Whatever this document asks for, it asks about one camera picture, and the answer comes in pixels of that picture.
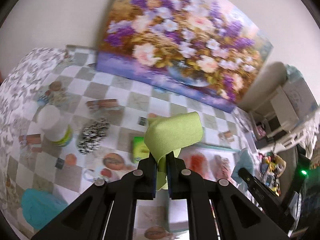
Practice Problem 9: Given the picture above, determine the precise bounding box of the blue face mask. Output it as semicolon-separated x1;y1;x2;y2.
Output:
231;148;254;184

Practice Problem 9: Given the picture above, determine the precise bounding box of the pale pink cloth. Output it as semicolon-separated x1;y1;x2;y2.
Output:
213;155;231;180

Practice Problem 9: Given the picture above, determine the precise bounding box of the pink white striped towel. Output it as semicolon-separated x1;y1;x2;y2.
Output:
189;153;208;178

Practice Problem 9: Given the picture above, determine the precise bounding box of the leopard print scrunchie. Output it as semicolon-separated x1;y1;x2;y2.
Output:
77;118;110;154

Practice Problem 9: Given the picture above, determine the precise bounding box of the green tissue pack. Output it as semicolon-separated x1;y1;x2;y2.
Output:
132;137;150;163

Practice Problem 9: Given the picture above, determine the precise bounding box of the lime green cloth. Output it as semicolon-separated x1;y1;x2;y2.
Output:
144;112;203;191

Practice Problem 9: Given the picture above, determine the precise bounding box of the white teal-edged tray box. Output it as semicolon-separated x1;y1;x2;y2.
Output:
168;144;240;232

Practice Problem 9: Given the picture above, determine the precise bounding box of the cluttered side shelf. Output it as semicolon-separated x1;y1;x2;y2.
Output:
247;62;320;201

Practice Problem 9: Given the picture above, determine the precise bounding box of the patterned tablecloth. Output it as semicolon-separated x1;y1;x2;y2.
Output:
1;48;247;239

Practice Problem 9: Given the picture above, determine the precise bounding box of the white green pill bottle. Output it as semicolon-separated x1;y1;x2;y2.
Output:
36;105;73;147

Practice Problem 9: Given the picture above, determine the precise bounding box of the floral canvas painting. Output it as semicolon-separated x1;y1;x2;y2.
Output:
97;0;272;112

